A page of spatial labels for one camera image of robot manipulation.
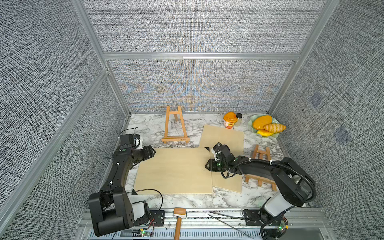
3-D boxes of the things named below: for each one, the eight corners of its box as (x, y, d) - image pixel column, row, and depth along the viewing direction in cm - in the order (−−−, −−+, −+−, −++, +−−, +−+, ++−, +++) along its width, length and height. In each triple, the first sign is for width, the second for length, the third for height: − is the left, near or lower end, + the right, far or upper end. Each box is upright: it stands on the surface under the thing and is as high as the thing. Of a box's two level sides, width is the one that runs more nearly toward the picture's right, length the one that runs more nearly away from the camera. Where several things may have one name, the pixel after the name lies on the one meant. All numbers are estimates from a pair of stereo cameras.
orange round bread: (254, 130, 108) (256, 125, 104) (250, 120, 115) (252, 115, 110) (272, 130, 108) (275, 125, 104) (267, 120, 115) (270, 115, 110)
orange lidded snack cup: (223, 128, 111) (225, 120, 104) (221, 120, 116) (224, 112, 109) (234, 128, 111) (237, 120, 104) (232, 120, 116) (235, 112, 109)
